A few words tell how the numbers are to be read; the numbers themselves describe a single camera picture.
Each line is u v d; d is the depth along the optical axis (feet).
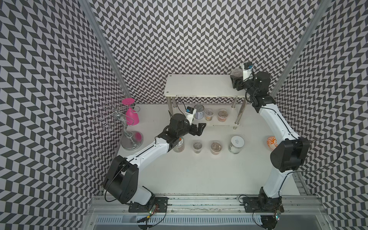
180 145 2.83
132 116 3.01
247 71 2.18
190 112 2.35
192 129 2.37
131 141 3.19
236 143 2.84
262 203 2.15
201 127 2.37
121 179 1.38
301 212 2.38
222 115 3.16
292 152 1.54
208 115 3.17
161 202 2.43
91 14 2.41
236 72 2.51
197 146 2.92
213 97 2.77
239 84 2.33
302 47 2.68
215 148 2.89
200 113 3.16
